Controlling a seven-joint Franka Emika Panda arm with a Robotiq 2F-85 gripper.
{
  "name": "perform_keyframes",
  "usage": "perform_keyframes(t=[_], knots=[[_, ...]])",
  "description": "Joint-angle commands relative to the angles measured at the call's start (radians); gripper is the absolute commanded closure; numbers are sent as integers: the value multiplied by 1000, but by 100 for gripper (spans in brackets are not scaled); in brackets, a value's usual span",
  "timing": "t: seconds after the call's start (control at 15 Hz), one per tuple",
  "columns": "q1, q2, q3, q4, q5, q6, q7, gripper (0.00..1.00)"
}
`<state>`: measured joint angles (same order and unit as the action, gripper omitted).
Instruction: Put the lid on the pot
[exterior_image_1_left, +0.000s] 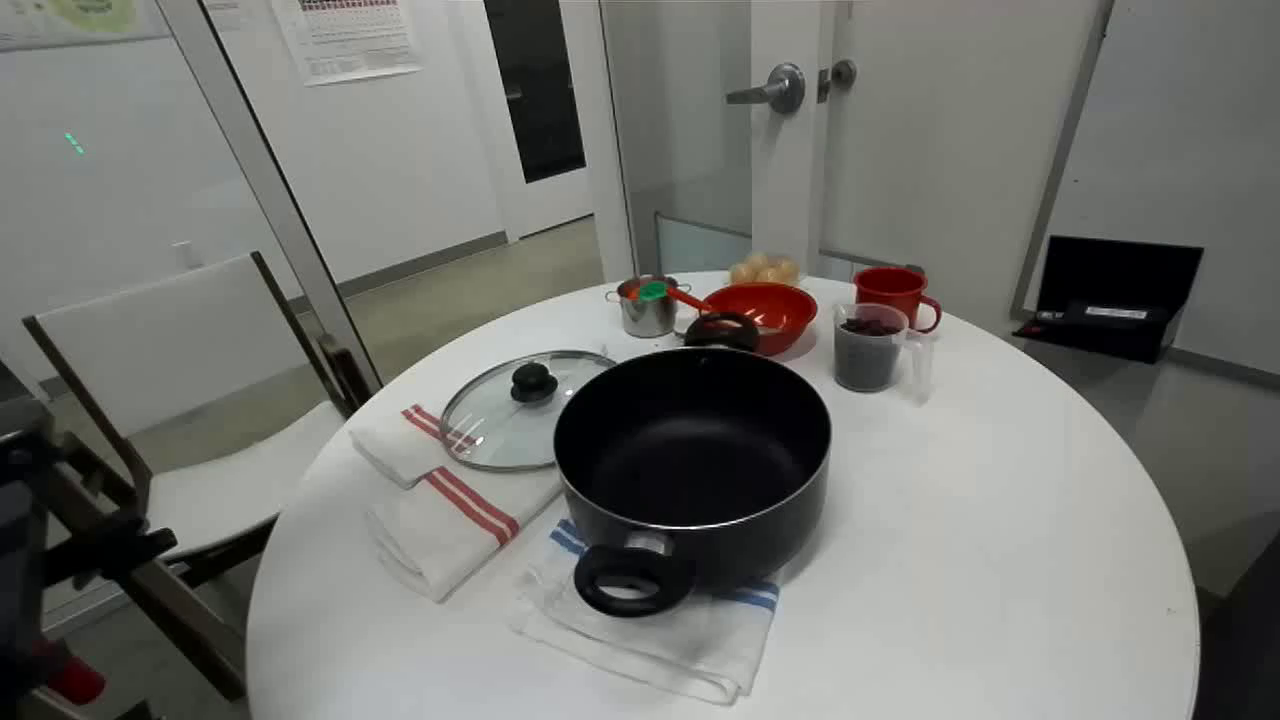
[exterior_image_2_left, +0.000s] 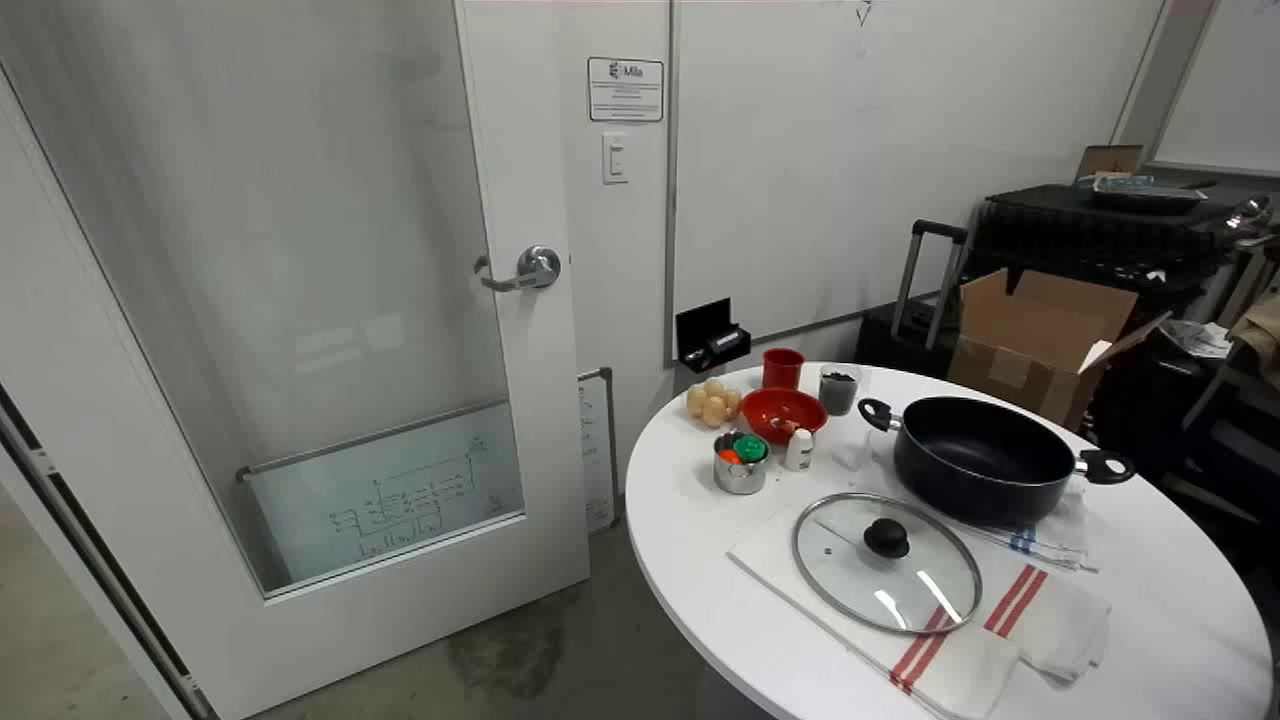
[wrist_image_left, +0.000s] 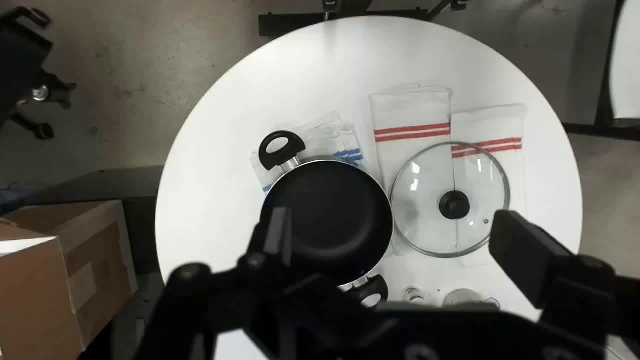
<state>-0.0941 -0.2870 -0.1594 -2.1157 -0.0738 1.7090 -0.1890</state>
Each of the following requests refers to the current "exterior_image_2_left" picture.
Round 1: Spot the glass lid with black knob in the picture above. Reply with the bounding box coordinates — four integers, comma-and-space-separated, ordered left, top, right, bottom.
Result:
787, 493, 984, 636

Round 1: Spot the black cooking pot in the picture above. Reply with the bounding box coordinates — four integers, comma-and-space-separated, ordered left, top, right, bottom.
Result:
855, 396, 1138, 527

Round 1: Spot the beige round food item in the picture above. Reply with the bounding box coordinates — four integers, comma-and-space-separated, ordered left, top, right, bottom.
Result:
689, 379, 740, 429

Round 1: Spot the red mug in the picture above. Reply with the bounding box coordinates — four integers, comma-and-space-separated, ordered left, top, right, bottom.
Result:
764, 348, 804, 386

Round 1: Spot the red bowl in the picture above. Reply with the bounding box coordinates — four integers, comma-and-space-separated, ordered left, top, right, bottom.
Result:
740, 386, 830, 443

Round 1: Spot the metal tin with colourful items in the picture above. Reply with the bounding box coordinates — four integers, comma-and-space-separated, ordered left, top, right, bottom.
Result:
712, 431, 770, 495

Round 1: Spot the small white shaker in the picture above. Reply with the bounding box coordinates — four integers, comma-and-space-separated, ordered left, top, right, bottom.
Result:
784, 429, 816, 470

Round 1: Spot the grey cup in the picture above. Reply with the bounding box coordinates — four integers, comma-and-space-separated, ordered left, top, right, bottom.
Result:
821, 372, 855, 416

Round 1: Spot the white door with glass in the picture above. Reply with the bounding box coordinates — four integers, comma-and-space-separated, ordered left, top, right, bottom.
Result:
0, 0, 590, 720

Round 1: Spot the cardboard box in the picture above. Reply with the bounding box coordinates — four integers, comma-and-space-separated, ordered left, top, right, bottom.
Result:
947, 267, 1164, 429

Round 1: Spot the white cloth with blue stripes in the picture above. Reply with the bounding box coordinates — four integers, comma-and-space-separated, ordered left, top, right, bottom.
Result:
1009, 517, 1092, 571

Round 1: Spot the white towel with red stripes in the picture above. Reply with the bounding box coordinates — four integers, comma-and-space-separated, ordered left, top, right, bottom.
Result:
734, 495, 1114, 720

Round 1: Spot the black covered table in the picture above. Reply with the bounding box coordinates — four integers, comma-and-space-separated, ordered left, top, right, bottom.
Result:
966, 185, 1237, 317

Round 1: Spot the silver door handle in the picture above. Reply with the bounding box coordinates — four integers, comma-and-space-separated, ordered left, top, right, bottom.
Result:
473, 249, 565, 292

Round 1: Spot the white light switch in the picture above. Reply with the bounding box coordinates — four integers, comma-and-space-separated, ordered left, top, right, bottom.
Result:
599, 132, 629, 185

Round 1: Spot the black suitcase with handle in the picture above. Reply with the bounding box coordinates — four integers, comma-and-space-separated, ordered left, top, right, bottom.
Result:
855, 219, 967, 375

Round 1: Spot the white wall sign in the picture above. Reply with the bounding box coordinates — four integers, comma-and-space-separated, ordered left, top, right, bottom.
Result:
590, 57, 666, 123

